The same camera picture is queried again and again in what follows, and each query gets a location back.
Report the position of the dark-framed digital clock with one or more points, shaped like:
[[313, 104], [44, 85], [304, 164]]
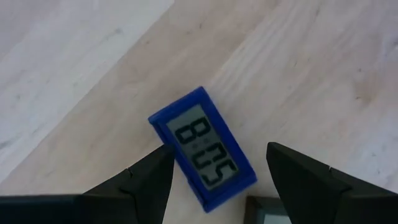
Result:
[[267, 214]]

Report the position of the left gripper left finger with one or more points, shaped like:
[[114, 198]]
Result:
[[146, 186]]

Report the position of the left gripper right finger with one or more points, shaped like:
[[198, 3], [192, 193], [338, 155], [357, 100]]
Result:
[[311, 193]]

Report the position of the blue digital clock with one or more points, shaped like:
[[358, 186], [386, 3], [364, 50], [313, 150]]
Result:
[[214, 161]]

